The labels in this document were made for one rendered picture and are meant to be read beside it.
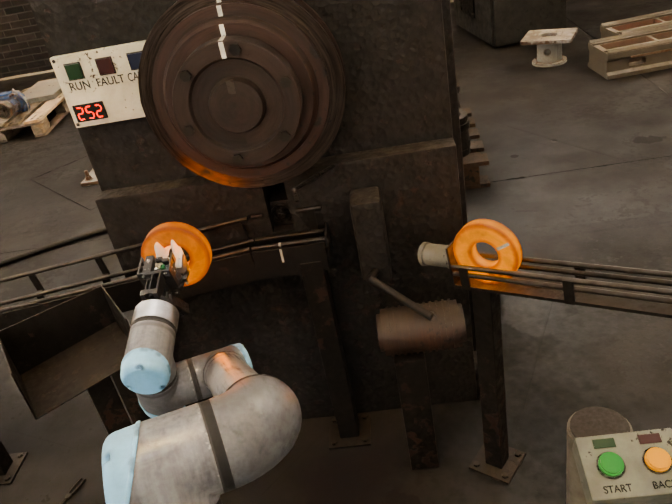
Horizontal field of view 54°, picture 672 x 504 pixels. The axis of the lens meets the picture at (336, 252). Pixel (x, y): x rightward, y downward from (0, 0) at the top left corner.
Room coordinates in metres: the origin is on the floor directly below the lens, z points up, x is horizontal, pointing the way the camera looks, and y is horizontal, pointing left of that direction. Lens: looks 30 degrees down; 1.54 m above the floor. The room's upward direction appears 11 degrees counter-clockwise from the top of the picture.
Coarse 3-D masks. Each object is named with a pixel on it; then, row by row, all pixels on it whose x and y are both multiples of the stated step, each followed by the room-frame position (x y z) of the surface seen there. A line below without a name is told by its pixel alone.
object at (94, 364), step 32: (96, 288) 1.46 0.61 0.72; (32, 320) 1.38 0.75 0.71; (64, 320) 1.41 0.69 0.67; (96, 320) 1.44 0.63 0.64; (32, 352) 1.36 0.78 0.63; (64, 352) 1.39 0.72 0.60; (96, 352) 1.35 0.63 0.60; (32, 384) 1.29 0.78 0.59; (64, 384) 1.26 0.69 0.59; (96, 384) 1.23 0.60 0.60
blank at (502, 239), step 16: (480, 224) 1.28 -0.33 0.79; (496, 224) 1.28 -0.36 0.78; (464, 240) 1.31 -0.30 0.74; (480, 240) 1.28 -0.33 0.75; (496, 240) 1.26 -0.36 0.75; (512, 240) 1.24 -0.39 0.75; (464, 256) 1.31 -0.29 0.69; (480, 256) 1.31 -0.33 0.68; (512, 256) 1.23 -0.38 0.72; (480, 272) 1.28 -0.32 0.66
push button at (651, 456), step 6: (648, 450) 0.74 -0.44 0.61; (654, 450) 0.74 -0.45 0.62; (660, 450) 0.73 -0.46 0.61; (648, 456) 0.73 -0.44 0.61; (654, 456) 0.73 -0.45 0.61; (660, 456) 0.73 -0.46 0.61; (666, 456) 0.72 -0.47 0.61; (648, 462) 0.72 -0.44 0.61; (654, 462) 0.72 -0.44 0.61; (660, 462) 0.72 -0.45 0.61; (666, 462) 0.71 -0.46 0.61; (654, 468) 0.71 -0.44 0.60; (660, 468) 0.71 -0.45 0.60; (666, 468) 0.71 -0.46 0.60
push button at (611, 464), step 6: (600, 456) 0.75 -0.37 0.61; (606, 456) 0.74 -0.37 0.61; (612, 456) 0.74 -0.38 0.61; (618, 456) 0.74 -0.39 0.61; (600, 462) 0.74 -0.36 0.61; (606, 462) 0.73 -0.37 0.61; (612, 462) 0.73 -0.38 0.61; (618, 462) 0.73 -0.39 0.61; (600, 468) 0.73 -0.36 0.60; (606, 468) 0.73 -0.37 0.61; (612, 468) 0.72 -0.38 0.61; (618, 468) 0.72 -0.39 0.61; (606, 474) 0.72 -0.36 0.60; (612, 474) 0.72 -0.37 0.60; (618, 474) 0.72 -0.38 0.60
